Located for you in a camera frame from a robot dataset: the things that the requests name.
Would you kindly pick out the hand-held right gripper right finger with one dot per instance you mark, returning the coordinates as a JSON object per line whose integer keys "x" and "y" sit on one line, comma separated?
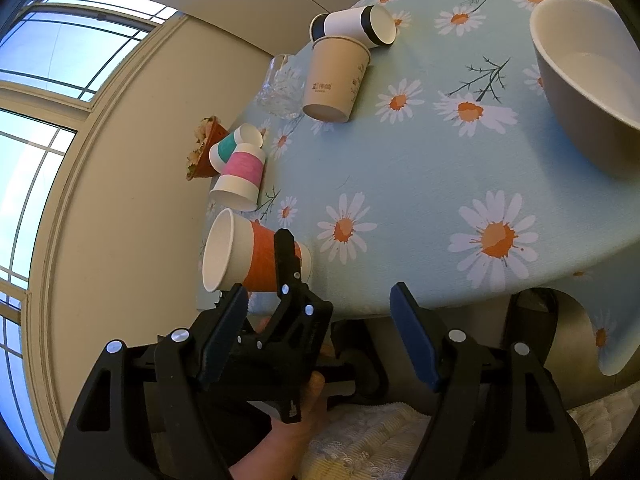
{"x": 415, "y": 340}

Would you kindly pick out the white framed window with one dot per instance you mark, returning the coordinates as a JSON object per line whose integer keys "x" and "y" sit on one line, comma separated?
{"x": 47, "y": 91}

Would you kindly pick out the beige paper cup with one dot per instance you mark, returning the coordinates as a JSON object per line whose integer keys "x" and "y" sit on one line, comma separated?
{"x": 332, "y": 77}

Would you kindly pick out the red flower pot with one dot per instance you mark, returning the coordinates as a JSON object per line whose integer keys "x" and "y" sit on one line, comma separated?
{"x": 207, "y": 147}

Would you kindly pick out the teal paper cup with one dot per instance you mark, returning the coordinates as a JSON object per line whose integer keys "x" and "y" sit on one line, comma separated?
{"x": 227, "y": 146}

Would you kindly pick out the orange paper cup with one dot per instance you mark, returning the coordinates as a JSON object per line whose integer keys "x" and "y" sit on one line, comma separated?
{"x": 235, "y": 255}

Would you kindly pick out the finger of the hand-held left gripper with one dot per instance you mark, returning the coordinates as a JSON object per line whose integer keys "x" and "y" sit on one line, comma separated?
{"x": 286, "y": 260}

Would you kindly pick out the white lace cloth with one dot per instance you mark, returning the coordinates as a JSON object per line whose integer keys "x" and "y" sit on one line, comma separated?
{"x": 360, "y": 442}

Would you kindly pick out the daisy print tablecloth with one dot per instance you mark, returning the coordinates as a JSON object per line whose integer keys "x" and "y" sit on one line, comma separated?
{"x": 425, "y": 170}

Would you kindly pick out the clear glass cup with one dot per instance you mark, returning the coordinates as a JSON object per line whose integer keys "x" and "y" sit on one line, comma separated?
{"x": 280, "y": 87}

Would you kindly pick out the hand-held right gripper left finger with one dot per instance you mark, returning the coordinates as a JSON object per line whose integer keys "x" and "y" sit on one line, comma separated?
{"x": 224, "y": 342}

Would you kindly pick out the beige bowl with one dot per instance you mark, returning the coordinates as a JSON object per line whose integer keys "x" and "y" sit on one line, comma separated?
{"x": 575, "y": 90}

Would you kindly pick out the pink striped paper cup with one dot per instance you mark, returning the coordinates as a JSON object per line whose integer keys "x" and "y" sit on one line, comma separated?
{"x": 242, "y": 172}

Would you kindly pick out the white black-banded paper cup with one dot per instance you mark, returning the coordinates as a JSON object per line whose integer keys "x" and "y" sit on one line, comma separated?
{"x": 345, "y": 21}

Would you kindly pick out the person's left hand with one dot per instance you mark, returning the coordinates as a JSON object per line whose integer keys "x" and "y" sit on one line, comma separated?
{"x": 280, "y": 445}

